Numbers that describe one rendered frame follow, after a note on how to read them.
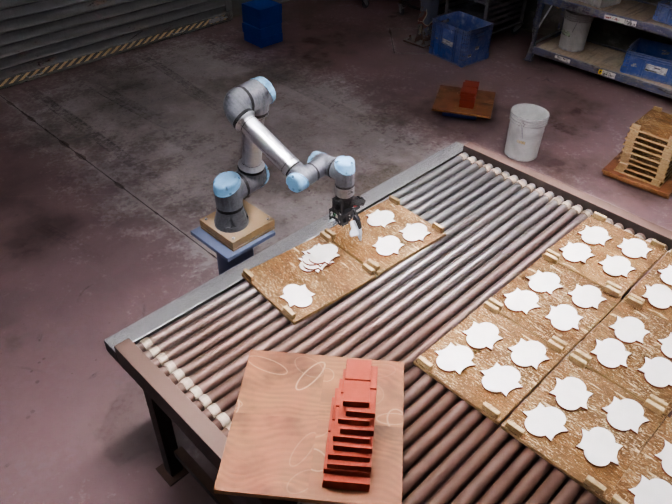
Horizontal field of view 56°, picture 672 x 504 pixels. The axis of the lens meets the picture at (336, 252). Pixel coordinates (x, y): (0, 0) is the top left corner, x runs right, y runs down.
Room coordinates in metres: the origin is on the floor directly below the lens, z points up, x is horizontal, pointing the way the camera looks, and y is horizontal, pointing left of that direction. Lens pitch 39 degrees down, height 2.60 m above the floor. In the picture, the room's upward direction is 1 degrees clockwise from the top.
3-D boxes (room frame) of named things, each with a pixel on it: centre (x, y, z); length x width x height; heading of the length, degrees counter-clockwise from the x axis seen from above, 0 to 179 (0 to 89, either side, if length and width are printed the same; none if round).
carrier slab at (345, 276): (1.89, 0.11, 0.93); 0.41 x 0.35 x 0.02; 131
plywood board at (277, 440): (1.12, 0.04, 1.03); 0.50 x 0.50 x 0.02; 85
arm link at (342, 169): (2.03, -0.02, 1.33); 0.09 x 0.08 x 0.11; 53
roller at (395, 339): (1.78, -0.41, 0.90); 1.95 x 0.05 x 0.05; 135
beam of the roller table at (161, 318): (2.25, 0.06, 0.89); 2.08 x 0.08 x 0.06; 135
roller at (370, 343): (1.81, -0.38, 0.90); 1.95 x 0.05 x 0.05; 135
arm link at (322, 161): (2.07, 0.06, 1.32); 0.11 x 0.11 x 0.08; 53
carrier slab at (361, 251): (2.17, -0.21, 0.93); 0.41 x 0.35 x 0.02; 132
